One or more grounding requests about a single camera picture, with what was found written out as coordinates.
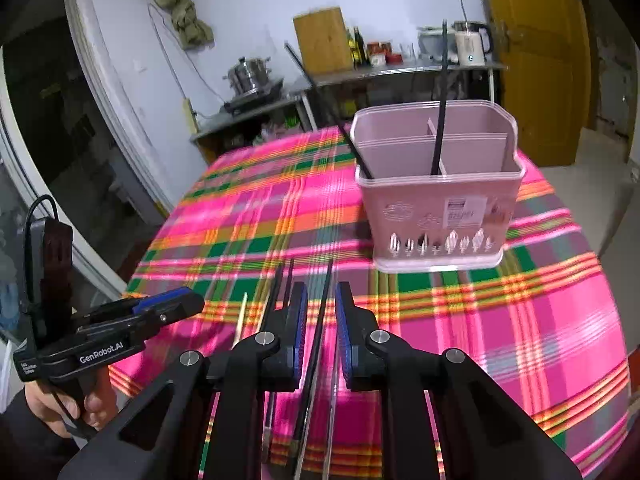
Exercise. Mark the person's left hand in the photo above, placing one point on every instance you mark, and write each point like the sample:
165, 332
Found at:
97, 402

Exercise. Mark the low metal kitchen table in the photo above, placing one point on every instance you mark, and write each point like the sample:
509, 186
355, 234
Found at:
225, 120

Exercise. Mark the red-lidded jar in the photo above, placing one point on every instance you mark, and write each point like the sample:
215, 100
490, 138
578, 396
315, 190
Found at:
386, 48
376, 55

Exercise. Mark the pink plaid tablecloth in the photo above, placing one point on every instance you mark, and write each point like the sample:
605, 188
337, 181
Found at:
450, 310

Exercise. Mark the person's left forearm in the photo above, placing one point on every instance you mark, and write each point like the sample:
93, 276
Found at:
25, 445

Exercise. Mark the red bowl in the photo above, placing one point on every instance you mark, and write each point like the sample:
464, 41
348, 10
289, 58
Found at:
395, 57

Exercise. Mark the white electric kettle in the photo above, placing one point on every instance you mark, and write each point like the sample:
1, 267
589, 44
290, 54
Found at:
470, 47

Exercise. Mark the green oil bottle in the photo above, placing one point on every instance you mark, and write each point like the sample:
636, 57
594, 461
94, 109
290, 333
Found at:
350, 49

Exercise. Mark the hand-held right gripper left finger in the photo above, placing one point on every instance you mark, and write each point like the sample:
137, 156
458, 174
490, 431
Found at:
300, 332

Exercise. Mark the white door frame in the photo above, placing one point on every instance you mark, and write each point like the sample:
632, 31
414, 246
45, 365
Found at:
95, 85

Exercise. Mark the stainless steel pot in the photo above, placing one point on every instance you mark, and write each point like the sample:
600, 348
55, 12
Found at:
247, 75

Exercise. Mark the tall metal kitchen table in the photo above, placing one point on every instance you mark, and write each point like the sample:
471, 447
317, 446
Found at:
400, 68

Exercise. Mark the black induction cooker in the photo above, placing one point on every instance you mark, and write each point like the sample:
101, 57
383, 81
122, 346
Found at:
252, 101

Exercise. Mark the black chopstick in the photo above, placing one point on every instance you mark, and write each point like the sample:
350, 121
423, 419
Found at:
272, 296
320, 95
288, 285
442, 85
322, 305

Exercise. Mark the silver metal chopstick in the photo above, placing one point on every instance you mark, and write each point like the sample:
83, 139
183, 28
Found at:
330, 420

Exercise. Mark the pink plastic utensil holder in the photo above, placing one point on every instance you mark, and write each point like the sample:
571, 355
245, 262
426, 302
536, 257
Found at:
400, 200

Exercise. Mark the dark glass bottle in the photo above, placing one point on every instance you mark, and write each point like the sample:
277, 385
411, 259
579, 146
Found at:
359, 47

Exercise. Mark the light wooden chopstick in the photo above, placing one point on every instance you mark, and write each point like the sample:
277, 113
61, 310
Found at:
240, 317

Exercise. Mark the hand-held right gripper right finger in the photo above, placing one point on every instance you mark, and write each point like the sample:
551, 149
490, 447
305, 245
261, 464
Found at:
343, 335

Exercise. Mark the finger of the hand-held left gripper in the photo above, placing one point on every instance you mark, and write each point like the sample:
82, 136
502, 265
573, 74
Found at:
175, 310
145, 302

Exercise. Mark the wooden cutting board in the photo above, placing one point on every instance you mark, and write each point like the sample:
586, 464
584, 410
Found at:
322, 40

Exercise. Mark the clear drinking glass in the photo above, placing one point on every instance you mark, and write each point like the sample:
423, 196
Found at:
407, 51

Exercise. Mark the yellow wooden door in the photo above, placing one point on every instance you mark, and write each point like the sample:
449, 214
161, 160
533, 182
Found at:
540, 60

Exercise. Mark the green knotted curtain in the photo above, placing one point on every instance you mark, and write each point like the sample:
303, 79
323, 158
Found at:
182, 15

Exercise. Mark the yellow power strip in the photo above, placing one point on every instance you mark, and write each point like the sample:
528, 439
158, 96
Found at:
190, 116

